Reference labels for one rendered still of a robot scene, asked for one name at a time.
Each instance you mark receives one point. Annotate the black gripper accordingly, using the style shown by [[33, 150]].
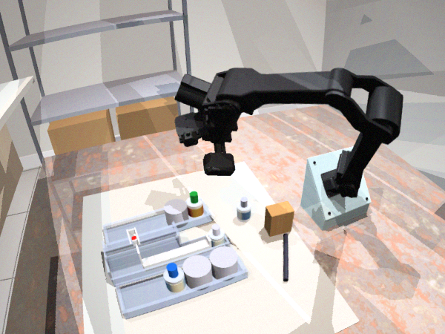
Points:
[[218, 163]]

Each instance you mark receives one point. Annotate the orange-brown block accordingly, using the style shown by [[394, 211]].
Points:
[[278, 218]]

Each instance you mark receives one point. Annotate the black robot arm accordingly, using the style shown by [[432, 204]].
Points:
[[242, 90]]

